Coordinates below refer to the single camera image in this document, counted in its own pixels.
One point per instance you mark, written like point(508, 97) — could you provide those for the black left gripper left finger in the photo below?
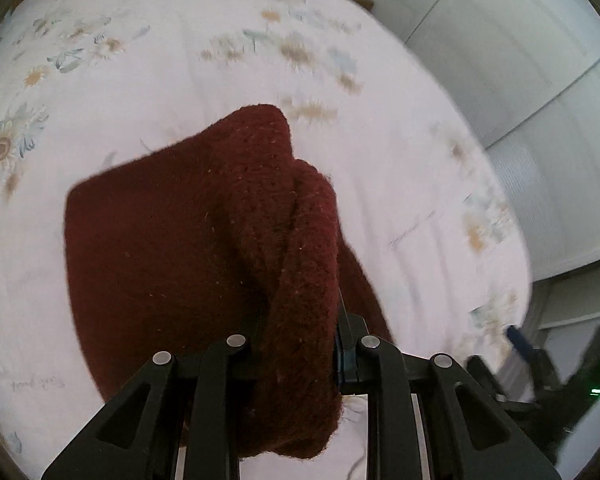
point(137, 434)

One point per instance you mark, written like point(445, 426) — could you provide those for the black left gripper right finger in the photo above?
point(428, 418)

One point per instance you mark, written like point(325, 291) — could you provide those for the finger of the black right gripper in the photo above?
point(541, 368)

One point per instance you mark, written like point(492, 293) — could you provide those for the dark red knitted sweater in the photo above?
point(223, 233)

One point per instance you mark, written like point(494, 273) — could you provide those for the white wardrobe doors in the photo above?
point(526, 75)

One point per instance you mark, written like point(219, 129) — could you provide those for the floral white bed sheet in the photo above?
point(88, 84)

